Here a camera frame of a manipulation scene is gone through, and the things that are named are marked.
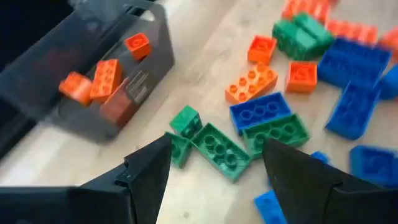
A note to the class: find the orange 2x2 toy brick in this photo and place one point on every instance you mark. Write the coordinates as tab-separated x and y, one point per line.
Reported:
138	46
301	76
261	49

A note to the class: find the translucent grey plastic bin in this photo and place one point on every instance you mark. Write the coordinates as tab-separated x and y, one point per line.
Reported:
46	46

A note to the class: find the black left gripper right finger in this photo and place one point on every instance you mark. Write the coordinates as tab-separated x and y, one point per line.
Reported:
298	180

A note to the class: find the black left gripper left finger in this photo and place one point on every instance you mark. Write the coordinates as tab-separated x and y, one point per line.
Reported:
146	180

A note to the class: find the green 2x2 toy brick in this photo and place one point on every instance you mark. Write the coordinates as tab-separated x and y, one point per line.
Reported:
186	121
182	152

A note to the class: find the blue 2x4 toy brick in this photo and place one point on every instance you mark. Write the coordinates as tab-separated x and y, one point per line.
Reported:
259	110
363	49
345	71
353	112

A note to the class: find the orange 2x4 toy brick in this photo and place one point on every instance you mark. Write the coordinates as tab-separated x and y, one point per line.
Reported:
351	31
391	42
105	79
252	83
306	8

